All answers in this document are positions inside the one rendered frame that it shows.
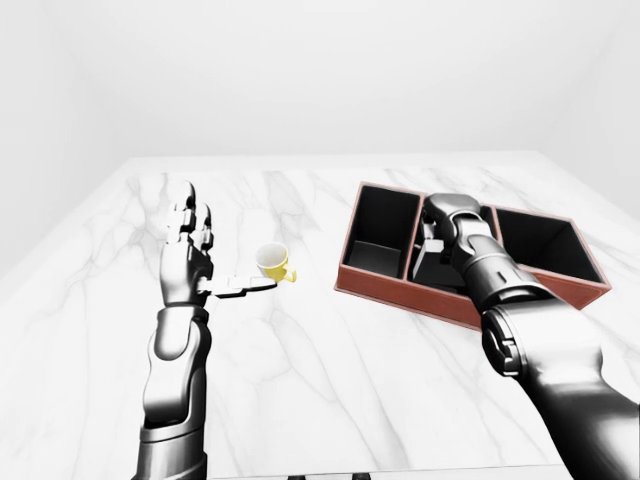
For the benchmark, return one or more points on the silver robot right hand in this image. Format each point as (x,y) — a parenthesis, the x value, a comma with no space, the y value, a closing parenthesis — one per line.
(452,204)

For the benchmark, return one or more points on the silver robot left hand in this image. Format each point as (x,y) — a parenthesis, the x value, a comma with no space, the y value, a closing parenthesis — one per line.
(179,270)

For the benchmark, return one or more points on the dark grey book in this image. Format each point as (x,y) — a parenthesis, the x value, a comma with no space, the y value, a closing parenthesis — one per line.
(426,272)

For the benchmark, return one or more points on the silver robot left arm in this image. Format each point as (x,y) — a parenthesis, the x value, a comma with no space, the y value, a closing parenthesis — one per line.
(172,375)

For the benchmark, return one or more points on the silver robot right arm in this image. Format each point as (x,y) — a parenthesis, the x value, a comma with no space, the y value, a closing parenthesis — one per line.
(550,380)

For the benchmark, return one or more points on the red-brown desk caddy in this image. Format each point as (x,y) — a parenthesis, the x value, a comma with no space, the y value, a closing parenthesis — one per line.
(395,287)

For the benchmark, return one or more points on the yellow mug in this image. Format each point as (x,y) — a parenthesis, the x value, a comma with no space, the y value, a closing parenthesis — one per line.
(272,260)

